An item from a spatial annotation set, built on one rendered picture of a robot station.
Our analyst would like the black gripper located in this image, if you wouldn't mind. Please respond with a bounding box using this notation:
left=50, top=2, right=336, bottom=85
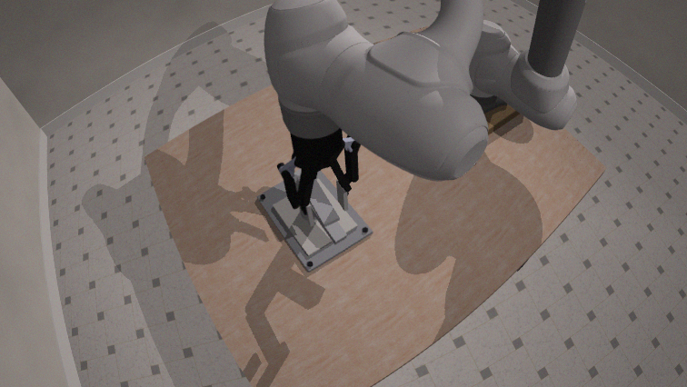
left=277, top=129, right=361, bottom=226

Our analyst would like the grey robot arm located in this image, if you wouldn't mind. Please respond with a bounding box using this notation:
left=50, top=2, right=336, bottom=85
left=264, top=0, right=587, bottom=181

